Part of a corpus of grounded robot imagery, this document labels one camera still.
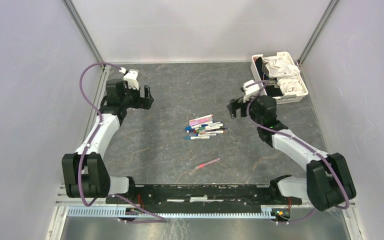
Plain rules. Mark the blue cap marker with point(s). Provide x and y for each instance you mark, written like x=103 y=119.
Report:
x=190 y=128
x=197 y=137

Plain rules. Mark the blue cap marker back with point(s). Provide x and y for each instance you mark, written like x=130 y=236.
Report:
x=190 y=128

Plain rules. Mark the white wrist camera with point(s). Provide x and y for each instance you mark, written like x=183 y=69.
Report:
x=131 y=77
x=251 y=89

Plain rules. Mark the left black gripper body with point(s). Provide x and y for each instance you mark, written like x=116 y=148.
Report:
x=134 y=100

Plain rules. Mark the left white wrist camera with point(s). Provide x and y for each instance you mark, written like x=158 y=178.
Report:
x=131 y=77

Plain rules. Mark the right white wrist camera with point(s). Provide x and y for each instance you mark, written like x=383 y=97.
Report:
x=251 y=89

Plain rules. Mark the blue cap marker front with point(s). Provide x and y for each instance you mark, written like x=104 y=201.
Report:
x=197 y=137

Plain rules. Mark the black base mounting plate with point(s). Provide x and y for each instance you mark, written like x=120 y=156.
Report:
x=207 y=198

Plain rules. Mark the red thin pen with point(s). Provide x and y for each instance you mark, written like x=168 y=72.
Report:
x=207 y=163

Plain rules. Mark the white plastic basket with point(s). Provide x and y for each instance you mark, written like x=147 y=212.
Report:
x=260 y=73

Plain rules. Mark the green cap marker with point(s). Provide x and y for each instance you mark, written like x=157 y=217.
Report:
x=210 y=127

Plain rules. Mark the crumpled white cloth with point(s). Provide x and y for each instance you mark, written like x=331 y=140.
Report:
x=282 y=67

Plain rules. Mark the pink highlighter pen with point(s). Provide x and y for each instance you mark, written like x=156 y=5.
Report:
x=200 y=120

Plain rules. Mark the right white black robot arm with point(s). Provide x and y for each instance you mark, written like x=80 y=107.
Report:
x=328 y=182

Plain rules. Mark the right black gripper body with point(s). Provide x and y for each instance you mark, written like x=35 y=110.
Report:
x=236 y=104

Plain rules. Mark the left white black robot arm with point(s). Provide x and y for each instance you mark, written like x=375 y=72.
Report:
x=84 y=172

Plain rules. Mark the orange cap marker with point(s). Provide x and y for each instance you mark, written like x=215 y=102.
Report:
x=211 y=133

